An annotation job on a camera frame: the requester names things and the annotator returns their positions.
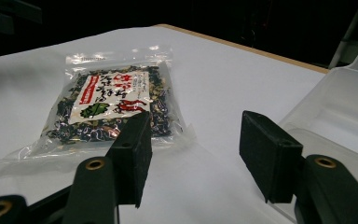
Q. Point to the clear packet of dried greens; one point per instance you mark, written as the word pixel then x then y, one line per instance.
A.
pixel 105 102

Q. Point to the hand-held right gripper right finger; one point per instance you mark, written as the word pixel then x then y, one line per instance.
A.
pixel 270 152

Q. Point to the translucent plastic container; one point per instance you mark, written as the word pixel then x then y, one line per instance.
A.
pixel 335 115

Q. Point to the metal stand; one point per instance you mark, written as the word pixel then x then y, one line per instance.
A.
pixel 348 34

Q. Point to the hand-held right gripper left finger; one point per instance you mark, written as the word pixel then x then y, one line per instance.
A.
pixel 133 155

